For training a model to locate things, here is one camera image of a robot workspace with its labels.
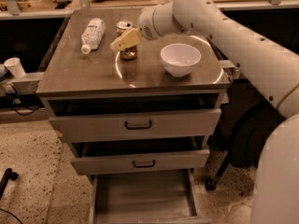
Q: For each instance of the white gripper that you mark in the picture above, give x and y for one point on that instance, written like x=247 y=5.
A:
x=146 y=22

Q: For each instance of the orange soda can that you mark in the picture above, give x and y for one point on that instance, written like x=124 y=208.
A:
x=130 y=53

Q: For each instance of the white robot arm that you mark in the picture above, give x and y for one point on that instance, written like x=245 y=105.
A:
x=270 y=68

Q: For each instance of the grey drawer cabinet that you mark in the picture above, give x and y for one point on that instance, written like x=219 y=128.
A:
x=101 y=83

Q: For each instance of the grey top drawer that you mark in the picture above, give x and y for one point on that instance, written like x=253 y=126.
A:
x=136 y=126

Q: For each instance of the grey drawer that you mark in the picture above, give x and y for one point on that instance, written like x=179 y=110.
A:
x=136 y=126
x=162 y=197
x=146 y=162

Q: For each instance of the grey middle drawer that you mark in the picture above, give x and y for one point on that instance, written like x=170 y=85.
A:
x=146 y=162

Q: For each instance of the grey bottom drawer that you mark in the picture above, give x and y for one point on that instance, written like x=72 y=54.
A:
x=162 y=197

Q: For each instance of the clear plastic water bottle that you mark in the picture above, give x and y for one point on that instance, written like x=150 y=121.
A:
x=92 y=35

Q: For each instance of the white bowl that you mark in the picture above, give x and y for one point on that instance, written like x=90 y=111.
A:
x=179 y=59

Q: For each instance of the white paper cup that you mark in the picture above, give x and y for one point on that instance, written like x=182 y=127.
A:
x=14 y=66

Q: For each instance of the black office chair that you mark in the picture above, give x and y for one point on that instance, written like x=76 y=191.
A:
x=247 y=120

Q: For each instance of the black floor stand foot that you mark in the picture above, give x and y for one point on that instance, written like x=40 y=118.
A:
x=9 y=174

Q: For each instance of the black power strip with cable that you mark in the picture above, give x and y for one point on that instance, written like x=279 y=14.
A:
x=21 y=104

